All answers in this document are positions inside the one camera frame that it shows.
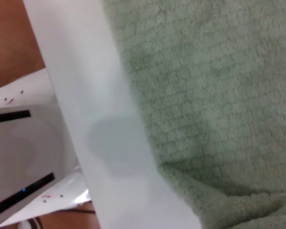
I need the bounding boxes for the green terry towel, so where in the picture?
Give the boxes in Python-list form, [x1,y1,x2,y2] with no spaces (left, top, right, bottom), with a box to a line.
[102,0,286,229]

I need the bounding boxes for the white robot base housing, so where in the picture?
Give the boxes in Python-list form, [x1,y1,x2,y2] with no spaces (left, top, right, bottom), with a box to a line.
[0,68,91,229]

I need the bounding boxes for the white round floor object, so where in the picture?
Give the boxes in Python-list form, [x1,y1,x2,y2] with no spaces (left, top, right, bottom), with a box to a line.
[17,218,41,229]

